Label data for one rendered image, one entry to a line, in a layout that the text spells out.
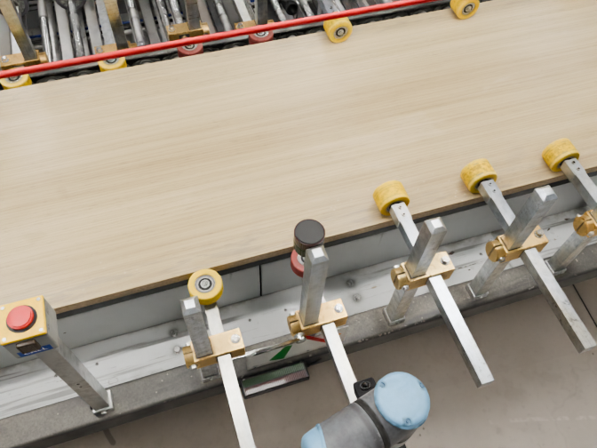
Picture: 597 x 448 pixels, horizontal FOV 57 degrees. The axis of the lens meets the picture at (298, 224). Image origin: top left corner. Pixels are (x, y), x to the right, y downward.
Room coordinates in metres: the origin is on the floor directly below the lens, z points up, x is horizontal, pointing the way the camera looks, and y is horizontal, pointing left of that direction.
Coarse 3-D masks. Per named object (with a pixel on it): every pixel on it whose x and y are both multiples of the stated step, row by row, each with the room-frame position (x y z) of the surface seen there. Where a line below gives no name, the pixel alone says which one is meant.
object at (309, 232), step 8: (304, 224) 0.57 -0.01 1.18; (312, 224) 0.57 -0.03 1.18; (296, 232) 0.55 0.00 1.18; (304, 232) 0.55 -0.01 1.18; (312, 232) 0.56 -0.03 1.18; (320, 232) 0.56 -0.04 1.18; (304, 240) 0.54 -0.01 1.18; (312, 240) 0.54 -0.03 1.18; (320, 240) 0.54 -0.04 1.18; (304, 264) 0.52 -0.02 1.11
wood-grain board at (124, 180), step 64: (512, 0) 1.73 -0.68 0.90; (576, 0) 1.76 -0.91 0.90; (192, 64) 1.29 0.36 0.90; (256, 64) 1.31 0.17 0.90; (320, 64) 1.34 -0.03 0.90; (384, 64) 1.36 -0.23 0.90; (448, 64) 1.38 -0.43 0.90; (512, 64) 1.41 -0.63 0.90; (576, 64) 1.43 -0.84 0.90; (0, 128) 0.98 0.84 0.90; (64, 128) 1.00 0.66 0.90; (128, 128) 1.02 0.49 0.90; (192, 128) 1.04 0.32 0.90; (256, 128) 1.06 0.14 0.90; (320, 128) 1.07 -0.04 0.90; (384, 128) 1.09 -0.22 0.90; (448, 128) 1.11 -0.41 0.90; (512, 128) 1.13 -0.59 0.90; (576, 128) 1.15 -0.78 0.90; (0, 192) 0.77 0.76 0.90; (64, 192) 0.79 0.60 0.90; (128, 192) 0.80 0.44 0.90; (192, 192) 0.82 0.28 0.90; (256, 192) 0.84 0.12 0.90; (320, 192) 0.85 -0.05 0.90; (448, 192) 0.88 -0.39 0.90; (512, 192) 0.92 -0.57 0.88; (0, 256) 0.59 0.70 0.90; (64, 256) 0.61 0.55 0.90; (128, 256) 0.62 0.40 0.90; (192, 256) 0.63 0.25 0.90; (256, 256) 0.65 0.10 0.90
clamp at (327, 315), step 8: (328, 304) 0.55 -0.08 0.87; (336, 304) 0.55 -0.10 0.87; (296, 312) 0.52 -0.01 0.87; (320, 312) 0.53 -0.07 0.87; (328, 312) 0.53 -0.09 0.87; (336, 312) 0.53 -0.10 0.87; (344, 312) 0.53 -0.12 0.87; (288, 320) 0.51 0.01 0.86; (296, 320) 0.50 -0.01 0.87; (320, 320) 0.51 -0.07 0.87; (328, 320) 0.51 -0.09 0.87; (336, 320) 0.51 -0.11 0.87; (344, 320) 0.52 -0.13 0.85; (296, 328) 0.49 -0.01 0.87; (304, 328) 0.48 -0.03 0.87; (312, 328) 0.49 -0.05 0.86; (320, 328) 0.50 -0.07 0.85
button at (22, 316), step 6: (18, 306) 0.34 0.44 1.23; (24, 306) 0.34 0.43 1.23; (12, 312) 0.33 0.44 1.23; (18, 312) 0.33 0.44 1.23; (24, 312) 0.33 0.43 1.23; (30, 312) 0.33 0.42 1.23; (6, 318) 0.32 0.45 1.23; (12, 318) 0.32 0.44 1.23; (18, 318) 0.32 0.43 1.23; (24, 318) 0.32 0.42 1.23; (30, 318) 0.32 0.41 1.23; (12, 324) 0.31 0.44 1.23; (18, 324) 0.31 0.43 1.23; (24, 324) 0.31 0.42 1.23
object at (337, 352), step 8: (328, 328) 0.49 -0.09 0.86; (328, 336) 0.47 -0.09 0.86; (336, 336) 0.48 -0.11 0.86; (328, 344) 0.46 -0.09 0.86; (336, 344) 0.46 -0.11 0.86; (336, 352) 0.44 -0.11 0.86; (344, 352) 0.44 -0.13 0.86; (336, 360) 0.42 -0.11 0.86; (344, 360) 0.42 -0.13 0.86; (336, 368) 0.40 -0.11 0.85; (344, 368) 0.40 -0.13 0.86; (344, 376) 0.38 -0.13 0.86; (352, 376) 0.38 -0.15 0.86; (344, 384) 0.37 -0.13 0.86; (352, 384) 0.37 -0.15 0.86; (344, 392) 0.35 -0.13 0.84; (352, 392) 0.35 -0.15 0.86; (352, 400) 0.33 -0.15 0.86
